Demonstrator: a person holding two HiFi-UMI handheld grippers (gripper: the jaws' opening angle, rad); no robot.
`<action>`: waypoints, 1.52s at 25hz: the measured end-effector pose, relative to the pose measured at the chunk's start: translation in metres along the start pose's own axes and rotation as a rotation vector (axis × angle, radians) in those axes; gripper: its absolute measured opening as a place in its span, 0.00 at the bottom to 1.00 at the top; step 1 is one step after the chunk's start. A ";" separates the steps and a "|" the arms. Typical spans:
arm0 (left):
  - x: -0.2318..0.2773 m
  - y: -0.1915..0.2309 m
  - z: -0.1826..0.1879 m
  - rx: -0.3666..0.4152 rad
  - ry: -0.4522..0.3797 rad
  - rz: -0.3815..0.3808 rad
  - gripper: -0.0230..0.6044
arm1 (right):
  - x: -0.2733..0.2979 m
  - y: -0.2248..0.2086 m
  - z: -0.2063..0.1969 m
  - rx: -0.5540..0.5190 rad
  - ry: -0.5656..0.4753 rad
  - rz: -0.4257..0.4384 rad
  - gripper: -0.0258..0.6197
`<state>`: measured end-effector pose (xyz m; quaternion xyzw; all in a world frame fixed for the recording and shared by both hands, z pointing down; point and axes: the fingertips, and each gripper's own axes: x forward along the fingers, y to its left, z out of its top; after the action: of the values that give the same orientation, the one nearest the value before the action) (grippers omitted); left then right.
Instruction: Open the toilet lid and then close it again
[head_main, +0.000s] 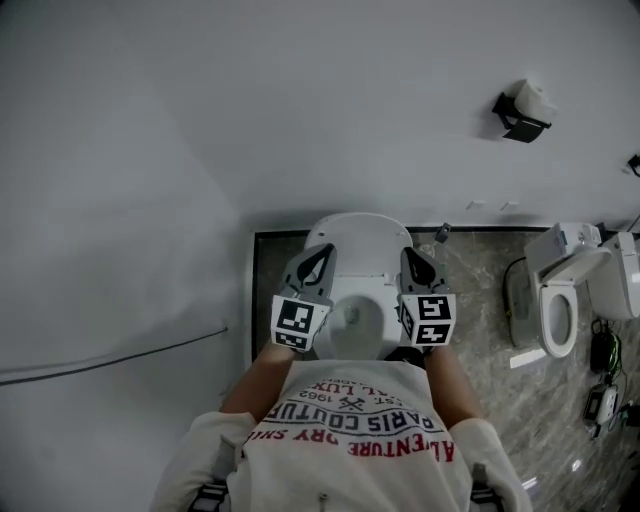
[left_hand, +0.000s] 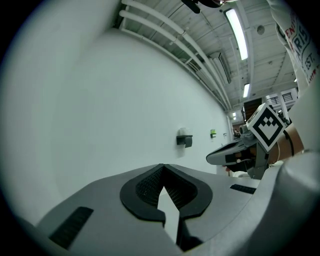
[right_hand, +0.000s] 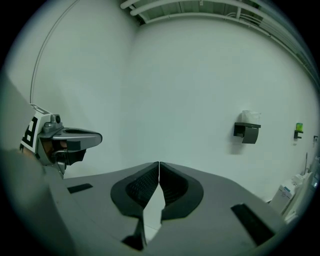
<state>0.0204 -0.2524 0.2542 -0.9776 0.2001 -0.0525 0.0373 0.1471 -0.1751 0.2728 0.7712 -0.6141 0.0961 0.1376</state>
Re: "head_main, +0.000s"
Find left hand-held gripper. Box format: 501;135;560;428
271;243;337;354

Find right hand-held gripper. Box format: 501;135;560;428
399;248;457;347

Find white toilet lid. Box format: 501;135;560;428
303;212;414;281

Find person's left forearm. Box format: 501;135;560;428
219;344;296;419

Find person's right forearm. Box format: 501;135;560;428
424;344;486;431

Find white round smart toilet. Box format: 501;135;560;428
312;272;404;362

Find white toilet with boxy tank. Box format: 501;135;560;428
502;222;614;359

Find black wall paper holder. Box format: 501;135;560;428
492;92;554;146

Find person's black trousers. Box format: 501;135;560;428
385;347;426;370

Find person's white printed t-shirt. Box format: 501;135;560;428
149;359;534;512

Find white and black power adapter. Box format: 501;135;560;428
584;383;620;426

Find black hose with yellow tag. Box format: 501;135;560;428
502;257;529;321

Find black pouch with green cord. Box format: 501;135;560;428
591;319;622;374

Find thin black wall cable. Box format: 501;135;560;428
0;327;229;386

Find grey harness strap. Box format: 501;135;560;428
187;479;229;512
469;462;496;512

